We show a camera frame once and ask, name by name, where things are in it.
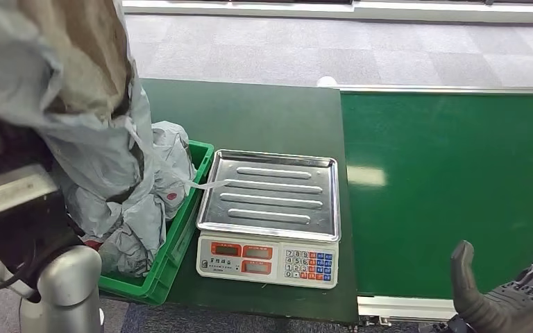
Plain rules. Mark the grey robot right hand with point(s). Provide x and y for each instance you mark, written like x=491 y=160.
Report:
x=501 y=303

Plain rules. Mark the steel scale tray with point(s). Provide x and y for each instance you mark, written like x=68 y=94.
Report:
x=271 y=195

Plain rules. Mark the white electronic scale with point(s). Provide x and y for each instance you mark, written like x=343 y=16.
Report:
x=266 y=262

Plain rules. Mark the white round cap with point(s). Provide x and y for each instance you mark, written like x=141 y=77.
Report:
x=326 y=82

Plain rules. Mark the crumpled grey mailer bag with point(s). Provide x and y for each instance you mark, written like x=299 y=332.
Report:
x=128 y=234

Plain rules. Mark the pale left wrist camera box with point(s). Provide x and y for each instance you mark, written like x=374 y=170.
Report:
x=13 y=190

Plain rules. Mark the green plastic crate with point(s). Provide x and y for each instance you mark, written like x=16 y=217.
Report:
x=181 y=230

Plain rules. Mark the aluminium conveyor frame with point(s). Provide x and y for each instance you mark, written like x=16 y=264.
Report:
x=404 y=308

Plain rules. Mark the green conveyor belt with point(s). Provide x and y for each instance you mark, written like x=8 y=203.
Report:
x=450 y=193

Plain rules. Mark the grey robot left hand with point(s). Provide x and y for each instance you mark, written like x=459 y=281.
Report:
x=9 y=147

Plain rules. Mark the robot left arm silver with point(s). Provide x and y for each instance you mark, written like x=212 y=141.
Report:
x=64 y=285

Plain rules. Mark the grey plastic mailer package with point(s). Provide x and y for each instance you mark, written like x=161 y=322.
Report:
x=78 y=92

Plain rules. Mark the grey mailer bag red dot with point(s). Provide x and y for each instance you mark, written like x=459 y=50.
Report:
x=172 y=170

